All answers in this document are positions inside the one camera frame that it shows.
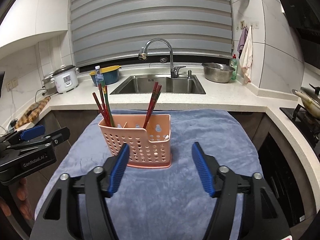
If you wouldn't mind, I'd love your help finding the white pink hanging towel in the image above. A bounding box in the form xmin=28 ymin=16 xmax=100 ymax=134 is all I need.
xmin=239 ymin=26 xmax=253 ymax=85

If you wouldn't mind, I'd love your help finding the clear water bottle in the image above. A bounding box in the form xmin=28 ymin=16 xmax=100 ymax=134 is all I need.
xmin=94 ymin=65 xmax=105 ymax=88

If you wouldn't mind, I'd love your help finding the blue wash basin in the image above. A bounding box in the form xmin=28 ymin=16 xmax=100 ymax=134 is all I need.
xmin=89 ymin=66 xmax=120 ymax=85

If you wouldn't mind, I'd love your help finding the pink perforated chopstick holder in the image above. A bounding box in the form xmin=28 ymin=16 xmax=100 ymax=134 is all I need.
xmin=98 ymin=114 xmax=173 ymax=168

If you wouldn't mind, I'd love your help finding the grey striped window blind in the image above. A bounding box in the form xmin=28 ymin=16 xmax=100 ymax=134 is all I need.
xmin=67 ymin=0 xmax=234 ymax=68

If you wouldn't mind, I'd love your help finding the white wall cabinet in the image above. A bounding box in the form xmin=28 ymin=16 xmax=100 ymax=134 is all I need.
xmin=0 ymin=0 xmax=73 ymax=50

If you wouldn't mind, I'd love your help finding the green dish soap bottle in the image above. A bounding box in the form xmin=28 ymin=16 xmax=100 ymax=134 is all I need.
xmin=230 ymin=54 xmax=237 ymax=80

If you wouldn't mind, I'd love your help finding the white rice cooker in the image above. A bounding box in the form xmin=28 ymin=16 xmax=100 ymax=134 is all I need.
xmin=51 ymin=64 xmax=79 ymax=94

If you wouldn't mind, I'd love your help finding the blue fleece blanket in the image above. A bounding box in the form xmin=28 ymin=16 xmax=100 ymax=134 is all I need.
xmin=34 ymin=109 xmax=265 ymax=240

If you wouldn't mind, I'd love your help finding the wall hook rail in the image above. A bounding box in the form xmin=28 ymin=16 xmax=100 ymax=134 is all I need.
xmin=236 ymin=20 xmax=260 ymax=30

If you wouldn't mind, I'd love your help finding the dark base cabinet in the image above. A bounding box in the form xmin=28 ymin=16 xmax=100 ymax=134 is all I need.
xmin=32 ymin=111 xmax=100 ymax=188

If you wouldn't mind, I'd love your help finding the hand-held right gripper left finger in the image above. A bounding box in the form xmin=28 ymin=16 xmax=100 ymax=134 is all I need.
xmin=32 ymin=142 xmax=130 ymax=240

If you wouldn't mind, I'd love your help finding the stainless steel sink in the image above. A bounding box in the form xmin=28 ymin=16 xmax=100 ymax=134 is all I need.
xmin=110 ymin=74 xmax=207 ymax=95

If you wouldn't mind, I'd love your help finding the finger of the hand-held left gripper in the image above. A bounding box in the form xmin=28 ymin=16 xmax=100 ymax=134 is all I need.
xmin=7 ymin=127 xmax=71 ymax=153
xmin=0 ymin=126 xmax=46 ymax=145

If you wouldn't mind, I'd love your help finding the black range hood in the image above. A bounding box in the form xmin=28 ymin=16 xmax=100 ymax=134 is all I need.
xmin=277 ymin=0 xmax=320 ymax=70

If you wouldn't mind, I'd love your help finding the dark red chopstick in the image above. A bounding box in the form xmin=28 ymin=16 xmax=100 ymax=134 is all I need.
xmin=92 ymin=92 xmax=110 ymax=127
xmin=145 ymin=85 xmax=162 ymax=128
xmin=98 ymin=83 xmax=112 ymax=127
xmin=143 ymin=81 xmax=159 ymax=128

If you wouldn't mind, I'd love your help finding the brown patterned mat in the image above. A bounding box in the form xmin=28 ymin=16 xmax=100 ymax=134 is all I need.
xmin=15 ymin=96 xmax=52 ymax=130

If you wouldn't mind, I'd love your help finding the steel colander bowl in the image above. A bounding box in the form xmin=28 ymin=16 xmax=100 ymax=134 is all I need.
xmin=201 ymin=62 xmax=236 ymax=83

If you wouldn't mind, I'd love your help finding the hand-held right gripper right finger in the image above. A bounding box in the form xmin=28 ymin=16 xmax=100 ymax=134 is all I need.
xmin=191 ymin=142 xmax=292 ymax=240

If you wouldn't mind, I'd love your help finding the white wall outlet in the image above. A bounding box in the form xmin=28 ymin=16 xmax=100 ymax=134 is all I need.
xmin=6 ymin=77 xmax=19 ymax=92

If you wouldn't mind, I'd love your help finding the yellow strainer basket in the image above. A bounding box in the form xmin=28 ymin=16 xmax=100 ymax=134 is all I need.
xmin=89 ymin=65 xmax=122 ymax=77

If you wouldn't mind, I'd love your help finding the steel wok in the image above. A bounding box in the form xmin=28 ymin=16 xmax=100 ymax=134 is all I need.
xmin=292 ymin=84 xmax=320 ymax=120

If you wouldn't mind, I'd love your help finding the black built-in appliance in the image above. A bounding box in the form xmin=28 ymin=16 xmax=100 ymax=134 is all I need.
xmin=257 ymin=132 xmax=318 ymax=228

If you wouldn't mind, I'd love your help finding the black gas stove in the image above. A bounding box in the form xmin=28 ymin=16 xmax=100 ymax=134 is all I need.
xmin=279 ymin=104 xmax=320 ymax=150

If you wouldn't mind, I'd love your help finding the purple hanging cloth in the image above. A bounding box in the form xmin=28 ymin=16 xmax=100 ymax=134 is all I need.
xmin=237 ymin=27 xmax=248 ymax=59

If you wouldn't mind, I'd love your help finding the person's left hand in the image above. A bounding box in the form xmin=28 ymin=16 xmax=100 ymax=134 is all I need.
xmin=0 ymin=177 xmax=34 ymax=220

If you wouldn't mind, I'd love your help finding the chrome kitchen faucet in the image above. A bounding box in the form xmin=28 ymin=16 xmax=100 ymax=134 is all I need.
xmin=138 ymin=38 xmax=187 ymax=78

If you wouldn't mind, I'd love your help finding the black power cable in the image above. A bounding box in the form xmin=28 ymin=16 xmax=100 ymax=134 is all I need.
xmin=35 ymin=88 xmax=52 ymax=103

